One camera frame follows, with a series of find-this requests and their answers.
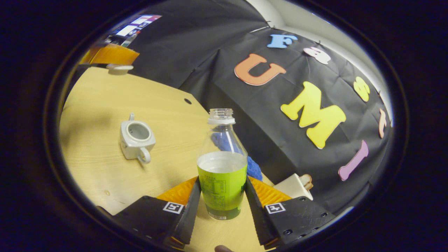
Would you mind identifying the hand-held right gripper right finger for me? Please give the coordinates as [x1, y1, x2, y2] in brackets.
[244, 176, 336, 246]

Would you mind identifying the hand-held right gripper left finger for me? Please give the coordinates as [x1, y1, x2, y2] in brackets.
[112, 176, 202, 245]

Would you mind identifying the white teacup lid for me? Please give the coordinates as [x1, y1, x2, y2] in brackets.
[107, 64, 134, 75]

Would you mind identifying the green label water bottle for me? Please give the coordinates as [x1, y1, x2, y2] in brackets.
[197, 108, 248, 220]

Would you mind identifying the white ceramic teacup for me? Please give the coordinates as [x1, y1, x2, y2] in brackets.
[120, 113, 156, 165]

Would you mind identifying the computer monitor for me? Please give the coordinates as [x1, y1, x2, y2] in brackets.
[112, 14, 162, 39]

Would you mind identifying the white toaster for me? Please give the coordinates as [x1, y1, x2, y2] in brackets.
[273, 173, 314, 201]

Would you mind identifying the blue towel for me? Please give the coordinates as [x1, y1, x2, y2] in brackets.
[211, 132, 263, 181]

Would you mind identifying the black backdrop cloth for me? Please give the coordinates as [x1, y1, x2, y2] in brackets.
[128, 0, 392, 216]

